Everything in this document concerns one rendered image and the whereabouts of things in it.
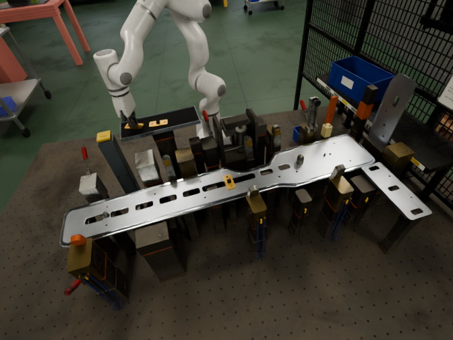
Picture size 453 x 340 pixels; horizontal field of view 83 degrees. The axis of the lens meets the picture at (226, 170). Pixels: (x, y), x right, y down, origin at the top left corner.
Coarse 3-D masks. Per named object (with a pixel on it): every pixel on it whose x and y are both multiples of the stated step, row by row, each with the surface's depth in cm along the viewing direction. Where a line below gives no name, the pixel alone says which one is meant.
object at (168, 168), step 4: (164, 156) 113; (168, 156) 113; (164, 160) 113; (168, 160) 113; (164, 164) 113; (168, 164) 113; (172, 164) 117; (164, 168) 115; (168, 168) 115; (172, 168) 116; (168, 172) 116; (172, 172) 117; (168, 176) 118; (172, 176) 118
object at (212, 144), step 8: (208, 136) 124; (208, 144) 120; (216, 144) 120; (208, 152) 120; (216, 152) 121; (208, 160) 123; (216, 160) 124; (208, 168) 128; (216, 168) 130; (216, 184) 138
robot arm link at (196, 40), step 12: (180, 24) 119; (192, 24) 120; (192, 36) 120; (204, 36) 123; (192, 48) 124; (204, 48) 125; (192, 60) 130; (204, 60) 129; (192, 72) 137; (192, 84) 143
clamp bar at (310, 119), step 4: (316, 96) 117; (312, 100) 115; (316, 100) 116; (312, 104) 117; (316, 104) 114; (320, 104) 115; (312, 108) 119; (316, 108) 119; (308, 112) 121; (312, 112) 120; (316, 112) 120; (308, 116) 122; (312, 116) 122; (316, 116) 121; (308, 120) 123; (312, 120) 123; (316, 120) 123; (308, 124) 124; (312, 124) 126
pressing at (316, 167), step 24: (312, 144) 126; (336, 144) 125; (360, 144) 124; (264, 168) 118; (312, 168) 116; (360, 168) 115; (144, 192) 114; (168, 192) 113; (216, 192) 110; (240, 192) 109; (72, 216) 108; (96, 216) 107; (120, 216) 106; (144, 216) 105; (168, 216) 104
